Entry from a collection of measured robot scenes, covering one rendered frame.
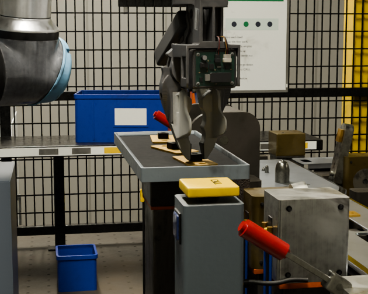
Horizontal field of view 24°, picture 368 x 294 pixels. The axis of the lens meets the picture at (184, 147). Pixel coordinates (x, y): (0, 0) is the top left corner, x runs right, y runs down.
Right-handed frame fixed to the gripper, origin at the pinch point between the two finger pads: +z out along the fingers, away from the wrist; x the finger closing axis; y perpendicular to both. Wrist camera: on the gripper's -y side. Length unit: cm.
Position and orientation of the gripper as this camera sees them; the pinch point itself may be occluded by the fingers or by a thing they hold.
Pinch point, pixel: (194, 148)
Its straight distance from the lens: 112.4
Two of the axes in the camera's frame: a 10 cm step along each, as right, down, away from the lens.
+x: 9.5, -0.4, 3.1
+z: 0.0, 9.9, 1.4
